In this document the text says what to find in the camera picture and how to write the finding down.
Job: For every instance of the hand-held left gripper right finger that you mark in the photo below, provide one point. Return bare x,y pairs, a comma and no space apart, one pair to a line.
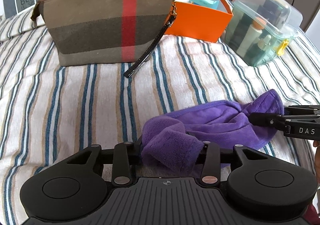
208,152

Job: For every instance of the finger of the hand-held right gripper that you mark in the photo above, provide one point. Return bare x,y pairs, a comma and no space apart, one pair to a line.
265,119
302,108

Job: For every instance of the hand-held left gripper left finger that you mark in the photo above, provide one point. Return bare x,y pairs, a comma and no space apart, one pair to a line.
136,151

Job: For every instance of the purple plush cloth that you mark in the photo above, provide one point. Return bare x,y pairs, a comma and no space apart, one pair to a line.
170,150

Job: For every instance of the orange cardboard box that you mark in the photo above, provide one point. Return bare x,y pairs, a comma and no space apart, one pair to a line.
200,24

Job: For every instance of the person's right hand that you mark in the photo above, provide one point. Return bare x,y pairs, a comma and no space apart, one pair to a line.
317,157

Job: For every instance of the dropper bottle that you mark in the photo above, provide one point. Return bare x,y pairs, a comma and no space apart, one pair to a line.
261,48

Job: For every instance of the clear plastic storage box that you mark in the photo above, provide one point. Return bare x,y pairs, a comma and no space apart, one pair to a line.
250,39

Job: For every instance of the dark red garment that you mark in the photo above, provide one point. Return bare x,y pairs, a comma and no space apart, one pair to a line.
312,216

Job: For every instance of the orange cap bottle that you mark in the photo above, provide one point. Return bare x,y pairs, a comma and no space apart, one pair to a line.
255,32

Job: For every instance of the dark bottle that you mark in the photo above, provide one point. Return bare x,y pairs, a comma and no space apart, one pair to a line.
271,6

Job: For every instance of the brown plaid zipper pouch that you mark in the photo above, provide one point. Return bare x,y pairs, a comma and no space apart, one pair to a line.
87,27

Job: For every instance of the white digital clock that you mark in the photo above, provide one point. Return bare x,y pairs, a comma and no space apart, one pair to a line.
25,1

